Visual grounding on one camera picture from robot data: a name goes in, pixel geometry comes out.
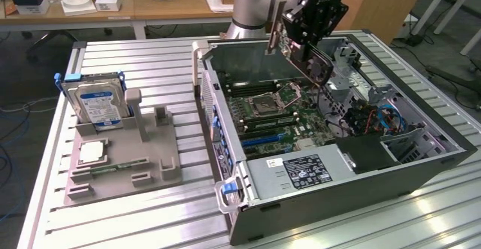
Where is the wooden cabinet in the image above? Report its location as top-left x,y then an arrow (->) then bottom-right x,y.
329,0 -> 432,40

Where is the black office chair base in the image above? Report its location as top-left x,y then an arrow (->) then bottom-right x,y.
22,28 -> 115,61

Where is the metal disk bay cage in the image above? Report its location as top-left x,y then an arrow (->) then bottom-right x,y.
319,61 -> 377,120

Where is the long blue expansion slot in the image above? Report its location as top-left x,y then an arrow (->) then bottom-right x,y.
240,135 -> 285,149

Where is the white paper stack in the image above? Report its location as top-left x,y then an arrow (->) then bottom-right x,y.
204,0 -> 236,14

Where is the installed black RAM stick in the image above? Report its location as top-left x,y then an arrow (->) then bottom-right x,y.
243,117 -> 296,129

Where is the wooden desk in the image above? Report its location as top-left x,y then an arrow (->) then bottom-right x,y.
0,0 -> 339,40

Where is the grey power supply unit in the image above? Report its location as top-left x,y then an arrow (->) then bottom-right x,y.
246,144 -> 356,201

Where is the CPU socket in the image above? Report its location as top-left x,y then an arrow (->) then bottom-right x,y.
251,94 -> 281,115

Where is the small white cardboard box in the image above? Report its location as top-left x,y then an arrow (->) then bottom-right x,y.
95,0 -> 123,12

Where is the white box with black top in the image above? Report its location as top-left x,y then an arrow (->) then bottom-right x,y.
11,0 -> 51,16

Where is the white table frame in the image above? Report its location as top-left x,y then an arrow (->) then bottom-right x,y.
411,0 -> 481,56

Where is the blue disk wire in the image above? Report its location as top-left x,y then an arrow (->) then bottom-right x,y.
377,104 -> 408,136

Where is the grey printed parts rack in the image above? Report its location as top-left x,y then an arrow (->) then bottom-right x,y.
63,88 -> 184,207

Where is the gpu card with metal bracket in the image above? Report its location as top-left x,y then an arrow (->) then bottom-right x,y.
264,0 -> 335,87

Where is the white box with round top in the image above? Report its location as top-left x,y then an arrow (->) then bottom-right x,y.
60,0 -> 99,16

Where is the open black PC case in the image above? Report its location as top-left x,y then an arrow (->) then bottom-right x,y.
191,33 -> 479,246

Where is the open socket cover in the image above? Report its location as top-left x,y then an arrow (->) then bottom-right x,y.
276,82 -> 304,103

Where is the black power adapter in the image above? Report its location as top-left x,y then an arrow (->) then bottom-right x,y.
404,34 -> 424,47

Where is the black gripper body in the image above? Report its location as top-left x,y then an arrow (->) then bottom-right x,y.
299,0 -> 355,43

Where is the hard disk in blue caddy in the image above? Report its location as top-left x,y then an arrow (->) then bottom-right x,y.
55,70 -> 127,133

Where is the green RAM stick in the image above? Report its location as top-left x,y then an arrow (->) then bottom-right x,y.
90,161 -> 148,174

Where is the silver CPU chip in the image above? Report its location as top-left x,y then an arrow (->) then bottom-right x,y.
79,141 -> 107,164

